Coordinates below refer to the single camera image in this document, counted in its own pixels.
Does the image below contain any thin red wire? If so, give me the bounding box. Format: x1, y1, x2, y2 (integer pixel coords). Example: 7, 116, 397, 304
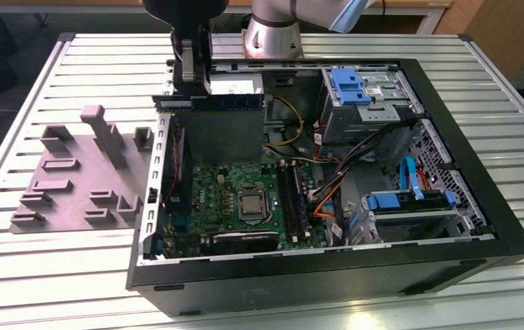
163, 129, 184, 206

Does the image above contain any grey Dell power supply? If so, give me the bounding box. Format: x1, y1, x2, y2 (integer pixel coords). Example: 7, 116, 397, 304
172, 72, 268, 166

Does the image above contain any black RAM slot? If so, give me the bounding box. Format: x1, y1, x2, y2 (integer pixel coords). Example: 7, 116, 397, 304
279, 160, 299, 241

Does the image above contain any grey metal drive cage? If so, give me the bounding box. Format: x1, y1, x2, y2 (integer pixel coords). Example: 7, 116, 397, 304
320, 67, 425, 145

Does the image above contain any grey plastic parts rack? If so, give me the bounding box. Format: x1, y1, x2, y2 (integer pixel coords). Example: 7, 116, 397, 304
8, 104, 157, 235

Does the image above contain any wooden cabinet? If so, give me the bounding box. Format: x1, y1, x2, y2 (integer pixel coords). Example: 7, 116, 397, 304
435, 0, 524, 80

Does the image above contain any blue flat data cable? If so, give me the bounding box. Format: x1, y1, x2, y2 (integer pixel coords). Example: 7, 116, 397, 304
401, 156, 427, 201

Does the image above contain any blue disk carrier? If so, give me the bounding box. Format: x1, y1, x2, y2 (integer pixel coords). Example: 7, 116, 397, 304
328, 67, 373, 107

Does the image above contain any white-framed wooden desk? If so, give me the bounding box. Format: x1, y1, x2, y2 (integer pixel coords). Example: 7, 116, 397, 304
164, 0, 456, 35

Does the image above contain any yellow wire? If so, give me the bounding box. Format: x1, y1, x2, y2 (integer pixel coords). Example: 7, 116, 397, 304
264, 95, 307, 148

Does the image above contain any black open PC case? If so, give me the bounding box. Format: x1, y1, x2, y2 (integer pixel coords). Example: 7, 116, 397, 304
125, 58, 524, 316

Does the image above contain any silver CPU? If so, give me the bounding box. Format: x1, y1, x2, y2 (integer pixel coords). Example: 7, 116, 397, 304
241, 195, 264, 213

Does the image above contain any black cable bundle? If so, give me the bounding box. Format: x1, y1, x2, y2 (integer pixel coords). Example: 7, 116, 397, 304
309, 116, 420, 204

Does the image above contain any orange data cable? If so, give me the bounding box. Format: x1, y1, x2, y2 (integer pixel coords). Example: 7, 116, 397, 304
312, 201, 336, 219

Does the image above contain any hard disk in blue carrier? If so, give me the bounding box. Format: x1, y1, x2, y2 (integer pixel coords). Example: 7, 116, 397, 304
364, 190, 457, 217

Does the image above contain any green motherboard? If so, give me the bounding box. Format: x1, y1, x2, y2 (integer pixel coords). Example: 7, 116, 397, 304
160, 160, 335, 258

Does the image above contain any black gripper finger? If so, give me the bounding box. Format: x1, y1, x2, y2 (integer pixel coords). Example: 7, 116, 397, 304
172, 34, 212, 96

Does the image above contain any CPU socket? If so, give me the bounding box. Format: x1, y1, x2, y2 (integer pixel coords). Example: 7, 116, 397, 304
236, 186, 271, 224

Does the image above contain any black RAM stick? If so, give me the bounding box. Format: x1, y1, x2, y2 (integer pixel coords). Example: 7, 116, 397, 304
291, 162, 312, 237
152, 93, 264, 113

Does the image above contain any black graphics card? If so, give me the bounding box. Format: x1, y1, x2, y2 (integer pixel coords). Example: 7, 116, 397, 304
199, 230, 281, 256

